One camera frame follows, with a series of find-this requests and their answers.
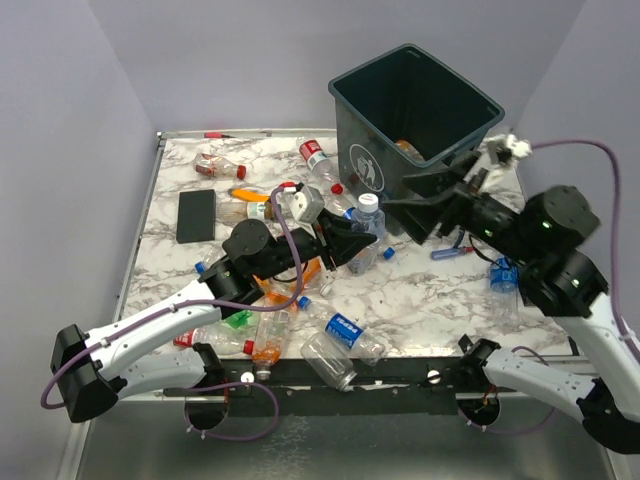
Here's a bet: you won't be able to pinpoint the green crushed bottle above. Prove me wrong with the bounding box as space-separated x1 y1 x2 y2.
221 310 253 331

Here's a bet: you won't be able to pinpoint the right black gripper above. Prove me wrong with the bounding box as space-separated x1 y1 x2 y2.
379 149 538 264

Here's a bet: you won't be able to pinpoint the orange bottle in bin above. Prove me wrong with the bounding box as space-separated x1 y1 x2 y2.
396 140 425 162

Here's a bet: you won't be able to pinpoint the crushed water bottle white cap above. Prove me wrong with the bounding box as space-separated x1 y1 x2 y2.
347 193 386 276

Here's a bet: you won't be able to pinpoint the black rectangular block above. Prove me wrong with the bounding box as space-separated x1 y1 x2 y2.
176 189 217 244

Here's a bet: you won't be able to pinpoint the dark green plastic bin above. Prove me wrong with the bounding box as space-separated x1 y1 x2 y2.
328 43 506 237

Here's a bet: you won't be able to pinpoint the orange crushed bottle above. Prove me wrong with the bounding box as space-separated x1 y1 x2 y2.
301 259 323 295

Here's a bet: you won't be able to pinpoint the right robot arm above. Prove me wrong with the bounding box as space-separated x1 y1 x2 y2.
382 170 639 455

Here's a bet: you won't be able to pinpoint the orange label large bottle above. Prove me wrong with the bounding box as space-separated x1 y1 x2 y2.
252 303 298 382

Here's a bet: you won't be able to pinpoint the black mounting rail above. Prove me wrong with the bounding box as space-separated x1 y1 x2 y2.
164 357 519 416

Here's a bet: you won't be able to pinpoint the orange utility knife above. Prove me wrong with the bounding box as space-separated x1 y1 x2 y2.
228 188 270 203

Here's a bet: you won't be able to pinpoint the red label clear bottle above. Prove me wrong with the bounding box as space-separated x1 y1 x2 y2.
297 138 338 184

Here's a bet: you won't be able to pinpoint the blue screwdriver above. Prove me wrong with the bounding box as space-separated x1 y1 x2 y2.
430 246 474 261

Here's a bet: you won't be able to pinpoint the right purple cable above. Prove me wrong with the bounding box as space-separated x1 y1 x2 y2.
529 139 640 366

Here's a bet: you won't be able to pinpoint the red marker pen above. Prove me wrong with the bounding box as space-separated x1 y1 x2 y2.
203 132 235 139

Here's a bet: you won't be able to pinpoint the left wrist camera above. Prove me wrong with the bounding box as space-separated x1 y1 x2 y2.
279 183 325 224

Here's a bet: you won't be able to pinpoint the pepsi bottle right side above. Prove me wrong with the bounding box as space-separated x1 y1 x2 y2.
489 257 519 324

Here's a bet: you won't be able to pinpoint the clear bottle blue cap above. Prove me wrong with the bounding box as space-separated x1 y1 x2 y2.
194 259 216 274

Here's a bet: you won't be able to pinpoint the red label bottle front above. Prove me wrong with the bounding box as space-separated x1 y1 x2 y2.
172 326 254 355

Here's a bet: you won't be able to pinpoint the pepsi label clear bottle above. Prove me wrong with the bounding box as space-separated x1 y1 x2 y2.
298 296 386 366

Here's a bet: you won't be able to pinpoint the purple cable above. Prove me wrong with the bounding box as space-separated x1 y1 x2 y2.
39 183 306 411
529 139 640 366

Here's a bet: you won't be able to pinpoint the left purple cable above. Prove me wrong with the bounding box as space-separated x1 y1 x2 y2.
39 183 306 411

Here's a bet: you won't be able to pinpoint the starbucks glass bottle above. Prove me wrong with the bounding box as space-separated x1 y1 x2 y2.
216 202 276 222

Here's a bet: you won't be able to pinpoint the clear glass jar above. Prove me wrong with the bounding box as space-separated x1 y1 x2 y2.
300 332 357 391

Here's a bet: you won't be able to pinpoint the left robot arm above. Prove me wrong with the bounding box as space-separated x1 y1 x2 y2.
40 210 375 423

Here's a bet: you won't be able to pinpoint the blue handled pliers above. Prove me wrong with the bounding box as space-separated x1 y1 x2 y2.
441 229 466 249

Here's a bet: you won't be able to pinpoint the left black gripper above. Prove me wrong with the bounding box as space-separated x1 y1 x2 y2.
256 207 377 283

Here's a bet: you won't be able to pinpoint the crushed bottle red cap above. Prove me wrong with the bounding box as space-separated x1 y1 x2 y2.
193 153 247 180

